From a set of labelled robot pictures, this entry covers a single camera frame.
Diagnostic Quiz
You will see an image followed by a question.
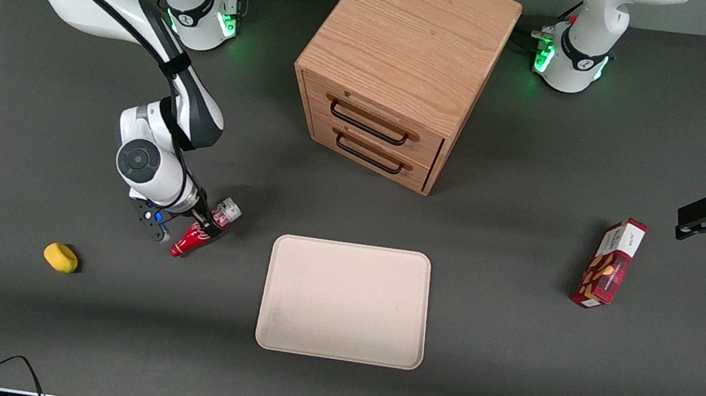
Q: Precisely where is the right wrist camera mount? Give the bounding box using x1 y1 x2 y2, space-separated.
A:
125 194 178 246

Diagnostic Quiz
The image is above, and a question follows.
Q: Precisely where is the red snack box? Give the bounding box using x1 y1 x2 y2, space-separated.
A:
571 212 649 316

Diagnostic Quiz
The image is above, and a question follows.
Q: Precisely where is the yellow sponge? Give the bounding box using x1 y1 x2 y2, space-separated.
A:
41 241 81 274

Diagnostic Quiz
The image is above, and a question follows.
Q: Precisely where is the wooden drawer with short handle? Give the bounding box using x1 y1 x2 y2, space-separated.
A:
301 115 440 194

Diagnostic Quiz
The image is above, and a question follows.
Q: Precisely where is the wooden drawer with long handle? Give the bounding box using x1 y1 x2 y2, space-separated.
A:
294 70 453 171

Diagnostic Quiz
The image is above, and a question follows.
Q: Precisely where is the red coke bottle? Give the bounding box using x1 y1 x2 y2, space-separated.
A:
169 190 244 266

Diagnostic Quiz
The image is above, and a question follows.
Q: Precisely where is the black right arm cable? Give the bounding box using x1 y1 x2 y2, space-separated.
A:
0 0 244 220

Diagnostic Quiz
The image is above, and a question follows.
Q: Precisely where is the wooden drawer cabinet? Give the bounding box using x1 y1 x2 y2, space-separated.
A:
279 0 525 206

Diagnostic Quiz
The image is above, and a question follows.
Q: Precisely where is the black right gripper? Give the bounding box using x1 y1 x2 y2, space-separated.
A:
167 184 231 241

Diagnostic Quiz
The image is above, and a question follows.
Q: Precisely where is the beige plastic tray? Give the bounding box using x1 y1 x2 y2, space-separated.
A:
253 231 438 373

